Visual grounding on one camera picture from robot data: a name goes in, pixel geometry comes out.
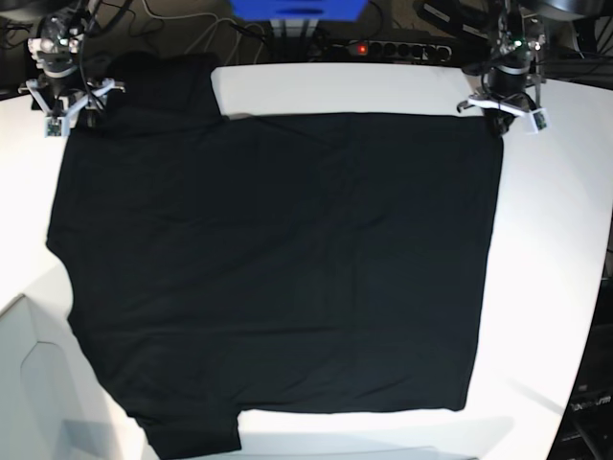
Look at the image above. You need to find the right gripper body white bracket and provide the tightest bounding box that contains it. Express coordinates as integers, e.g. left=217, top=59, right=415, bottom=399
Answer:
left=18, top=53, right=125, bottom=138

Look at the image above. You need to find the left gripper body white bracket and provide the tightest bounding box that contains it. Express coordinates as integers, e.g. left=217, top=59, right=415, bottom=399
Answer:
left=456, top=65, right=550, bottom=136

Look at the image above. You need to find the black T-shirt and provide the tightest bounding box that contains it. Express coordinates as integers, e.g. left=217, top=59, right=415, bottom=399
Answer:
left=47, top=54, right=504, bottom=459

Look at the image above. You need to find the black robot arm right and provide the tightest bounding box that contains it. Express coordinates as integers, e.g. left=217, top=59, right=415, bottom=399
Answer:
left=18, top=1, right=125, bottom=138

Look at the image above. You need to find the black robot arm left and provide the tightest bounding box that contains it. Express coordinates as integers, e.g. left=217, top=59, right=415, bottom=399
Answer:
left=415, top=1, right=590, bottom=137

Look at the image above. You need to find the black power strip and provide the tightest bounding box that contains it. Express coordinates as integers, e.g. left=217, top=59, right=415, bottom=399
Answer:
left=333, top=41, right=453, bottom=65

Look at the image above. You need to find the blue box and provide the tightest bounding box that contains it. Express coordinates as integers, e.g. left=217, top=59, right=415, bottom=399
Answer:
left=230, top=0, right=369, bottom=21

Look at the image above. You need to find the white bin at table corner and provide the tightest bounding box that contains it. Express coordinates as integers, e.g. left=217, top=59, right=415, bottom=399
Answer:
left=1, top=294, right=145, bottom=459

